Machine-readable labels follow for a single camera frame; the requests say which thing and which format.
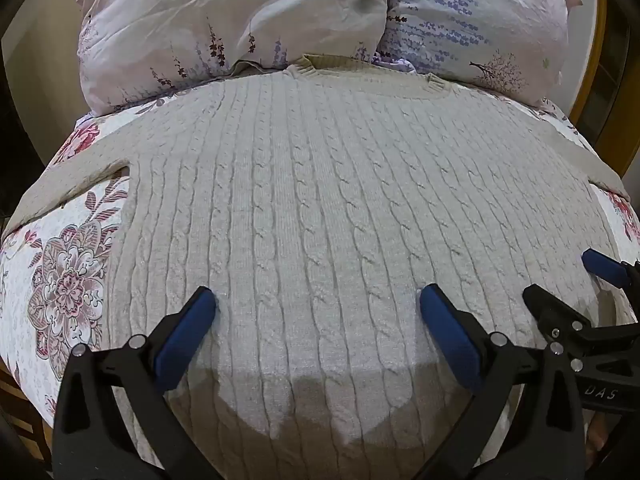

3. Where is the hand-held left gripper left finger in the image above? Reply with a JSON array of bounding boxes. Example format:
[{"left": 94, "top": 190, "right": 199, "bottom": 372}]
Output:
[{"left": 52, "top": 286, "right": 221, "bottom": 480}]

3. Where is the pink floral pillow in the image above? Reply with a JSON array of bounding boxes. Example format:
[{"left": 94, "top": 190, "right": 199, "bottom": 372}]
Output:
[{"left": 75, "top": 0, "right": 392, "bottom": 117}]

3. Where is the beige cable-knit sweater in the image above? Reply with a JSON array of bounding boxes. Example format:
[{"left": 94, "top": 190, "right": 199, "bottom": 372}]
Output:
[{"left": 0, "top": 53, "right": 632, "bottom": 480}]

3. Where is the floral bed sheet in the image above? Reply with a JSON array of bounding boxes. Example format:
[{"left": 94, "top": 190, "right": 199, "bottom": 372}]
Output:
[{"left": 0, "top": 96, "right": 640, "bottom": 463}]

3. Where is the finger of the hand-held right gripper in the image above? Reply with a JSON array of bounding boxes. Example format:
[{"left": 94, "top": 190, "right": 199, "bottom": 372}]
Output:
[
  {"left": 522, "top": 284, "right": 595, "bottom": 347},
  {"left": 581, "top": 248, "right": 640, "bottom": 307}
]

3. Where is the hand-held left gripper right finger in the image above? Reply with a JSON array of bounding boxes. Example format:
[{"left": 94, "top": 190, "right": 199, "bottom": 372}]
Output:
[{"left": 415, "top": 283, "right": 587, "bottom": 480}]

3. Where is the pink pillow with purple flowers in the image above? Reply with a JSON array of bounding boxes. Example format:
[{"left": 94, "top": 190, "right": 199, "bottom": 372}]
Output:
[{"left": 374, "top": 0, "right": 584, "bottom": 109}]

